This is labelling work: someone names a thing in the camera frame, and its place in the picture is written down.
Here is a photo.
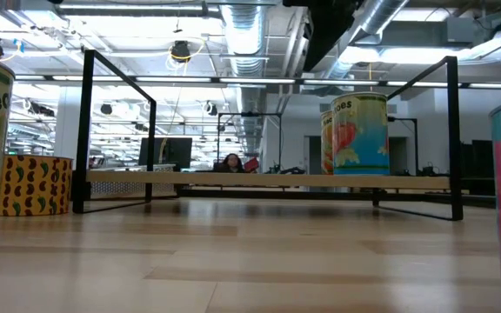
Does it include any orange peaches can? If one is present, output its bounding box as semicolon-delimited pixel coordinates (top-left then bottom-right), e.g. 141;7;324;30
319;109;335;175

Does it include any blue tomatoes can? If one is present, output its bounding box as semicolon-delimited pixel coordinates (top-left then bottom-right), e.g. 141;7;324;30
331;91;391;176

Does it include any yellow bean-print can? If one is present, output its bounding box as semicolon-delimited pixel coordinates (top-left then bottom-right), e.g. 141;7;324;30
0;155;74;217

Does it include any person behind shelf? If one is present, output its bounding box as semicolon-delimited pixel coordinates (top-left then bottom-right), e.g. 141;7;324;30
219;152;246;174

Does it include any long ceiling light strip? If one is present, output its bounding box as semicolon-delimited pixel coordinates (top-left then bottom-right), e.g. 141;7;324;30
13;74;501;90

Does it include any black computer monitor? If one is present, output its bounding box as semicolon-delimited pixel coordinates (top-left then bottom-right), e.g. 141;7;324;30
138;137;193;171

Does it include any white mesh basket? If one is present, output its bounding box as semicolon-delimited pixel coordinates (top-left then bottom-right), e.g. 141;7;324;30
89;163;177;197

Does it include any white pillar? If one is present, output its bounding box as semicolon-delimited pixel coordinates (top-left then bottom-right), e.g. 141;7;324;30
53;86;82;171

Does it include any round silver ventilation duct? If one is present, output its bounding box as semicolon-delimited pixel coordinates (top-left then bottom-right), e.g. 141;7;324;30
319;0;411;82
219;0;270;78

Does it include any grey rectangular duct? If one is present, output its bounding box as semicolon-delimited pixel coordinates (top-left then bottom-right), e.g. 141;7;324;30
380;19;478;47

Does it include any black background rig frame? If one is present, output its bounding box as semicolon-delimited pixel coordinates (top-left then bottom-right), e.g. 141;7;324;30
387;116;419;175
217;111;283;173

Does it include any wooden shelf black metal frame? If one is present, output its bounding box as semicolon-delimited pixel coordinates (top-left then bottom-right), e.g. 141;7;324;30
71;49;464;222

